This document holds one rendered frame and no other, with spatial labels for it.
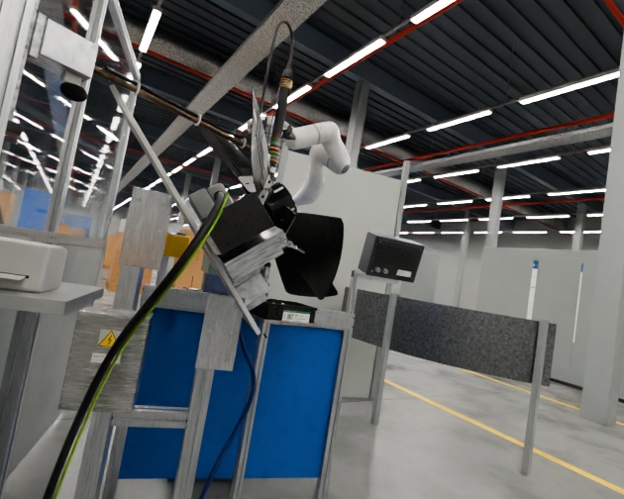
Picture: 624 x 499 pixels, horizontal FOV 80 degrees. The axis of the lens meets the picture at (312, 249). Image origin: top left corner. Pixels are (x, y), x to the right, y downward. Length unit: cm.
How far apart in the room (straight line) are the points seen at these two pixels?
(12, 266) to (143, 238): 27
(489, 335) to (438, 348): 34
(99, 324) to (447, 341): 225
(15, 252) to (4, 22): 45
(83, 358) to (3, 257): 28
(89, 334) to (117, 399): 16
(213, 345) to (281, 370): 68
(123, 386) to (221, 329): 26
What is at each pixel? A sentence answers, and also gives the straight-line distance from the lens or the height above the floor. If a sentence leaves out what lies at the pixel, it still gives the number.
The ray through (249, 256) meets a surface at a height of 102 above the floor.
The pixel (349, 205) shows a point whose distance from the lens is 330.
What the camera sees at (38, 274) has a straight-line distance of 103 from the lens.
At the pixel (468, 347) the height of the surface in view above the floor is 70.
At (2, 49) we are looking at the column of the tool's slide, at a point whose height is 130.
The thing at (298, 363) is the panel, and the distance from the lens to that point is 170.
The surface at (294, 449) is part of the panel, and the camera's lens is 183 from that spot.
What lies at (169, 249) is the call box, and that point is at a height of 101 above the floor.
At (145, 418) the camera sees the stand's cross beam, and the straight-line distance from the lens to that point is 116.
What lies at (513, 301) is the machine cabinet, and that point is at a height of 112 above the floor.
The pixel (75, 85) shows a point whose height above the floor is 130.
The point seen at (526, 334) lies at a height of 85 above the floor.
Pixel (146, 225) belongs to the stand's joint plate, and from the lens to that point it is 104.
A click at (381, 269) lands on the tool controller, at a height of 108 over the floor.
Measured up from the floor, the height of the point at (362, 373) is 21.
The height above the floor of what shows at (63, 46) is 136.
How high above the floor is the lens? 100
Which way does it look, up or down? 4 degrees up
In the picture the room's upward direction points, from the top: 10 degrees clockwise
